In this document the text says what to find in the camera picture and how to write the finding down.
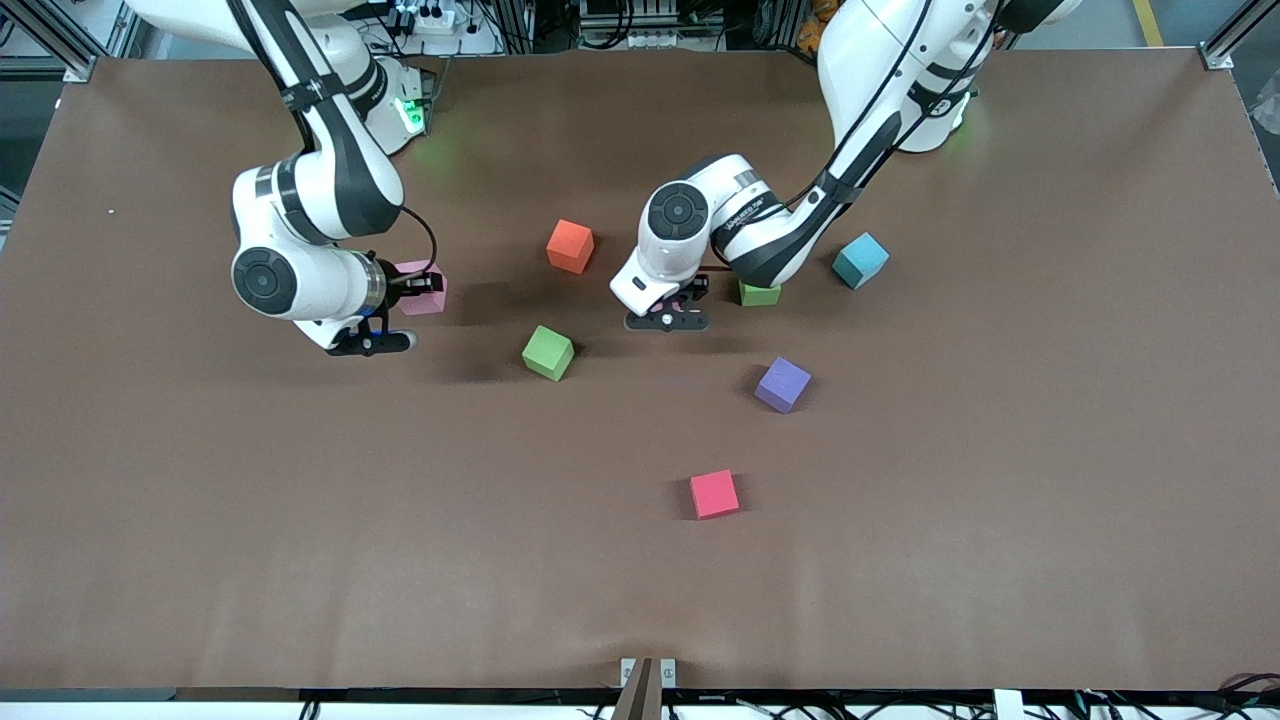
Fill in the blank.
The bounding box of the pile of orange objects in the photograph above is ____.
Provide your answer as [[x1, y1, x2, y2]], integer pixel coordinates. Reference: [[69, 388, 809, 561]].
[[797, 0, 833, 56]]

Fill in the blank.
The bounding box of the red foam cube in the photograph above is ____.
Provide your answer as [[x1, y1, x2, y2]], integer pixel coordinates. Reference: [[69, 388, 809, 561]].
[[690, 469, 741, 520]]

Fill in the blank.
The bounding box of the brown wooden stick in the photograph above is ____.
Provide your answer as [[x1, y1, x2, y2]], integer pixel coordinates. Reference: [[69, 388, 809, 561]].
[[611, 657, 664, 720]]

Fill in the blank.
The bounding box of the brown table cover sheet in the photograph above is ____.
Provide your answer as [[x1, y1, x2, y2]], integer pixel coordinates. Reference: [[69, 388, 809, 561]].
[[0, 50, 1280, 693]]

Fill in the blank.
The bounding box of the white equipment rack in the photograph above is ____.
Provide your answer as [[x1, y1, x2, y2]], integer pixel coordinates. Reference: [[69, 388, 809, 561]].
[[578, 0, 693, 51]]

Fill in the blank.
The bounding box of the aluminium frame profile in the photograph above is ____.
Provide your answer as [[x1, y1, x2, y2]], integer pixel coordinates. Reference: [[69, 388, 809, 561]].
[[1200, 0, 1280, 71], [0, 0, 99, 83]]

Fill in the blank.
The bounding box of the purple foam cube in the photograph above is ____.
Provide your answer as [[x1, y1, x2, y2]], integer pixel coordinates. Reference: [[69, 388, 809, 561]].
[[754, 356, 813, 414]]

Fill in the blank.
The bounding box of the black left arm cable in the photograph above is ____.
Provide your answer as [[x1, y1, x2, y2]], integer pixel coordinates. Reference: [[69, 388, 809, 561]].
[[788, 0, 1006, 211]]

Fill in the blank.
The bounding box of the metal mounting bracket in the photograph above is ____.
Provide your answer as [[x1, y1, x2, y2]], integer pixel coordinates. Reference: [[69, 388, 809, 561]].
[[620, 657, 678, 691]]

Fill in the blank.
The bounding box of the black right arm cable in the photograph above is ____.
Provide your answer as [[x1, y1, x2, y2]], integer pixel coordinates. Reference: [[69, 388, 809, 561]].
[[228, 0, 439, 273]]

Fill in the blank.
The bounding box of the orange foam cube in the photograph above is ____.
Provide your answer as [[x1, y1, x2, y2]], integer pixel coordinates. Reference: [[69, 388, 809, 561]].
[[546, 219, 595, 275]]

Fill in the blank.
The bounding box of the teal foam cube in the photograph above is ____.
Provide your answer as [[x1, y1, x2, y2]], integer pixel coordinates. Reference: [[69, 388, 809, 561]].
[[832, 232, 890, 290]]

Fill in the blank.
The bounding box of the black floor cable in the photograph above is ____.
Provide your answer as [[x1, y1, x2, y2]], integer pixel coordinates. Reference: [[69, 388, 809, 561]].
[[1215, 672, 1280, 701]]

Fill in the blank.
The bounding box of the pale plastic bag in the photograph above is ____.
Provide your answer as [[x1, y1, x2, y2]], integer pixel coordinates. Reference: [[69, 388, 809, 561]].
[[1250, 70, 1280, 136]]

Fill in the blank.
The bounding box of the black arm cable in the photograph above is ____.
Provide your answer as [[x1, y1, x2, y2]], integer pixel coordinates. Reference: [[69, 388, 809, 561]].
[[788, 0, 1006, 211], [228, 0, 439, 273]]

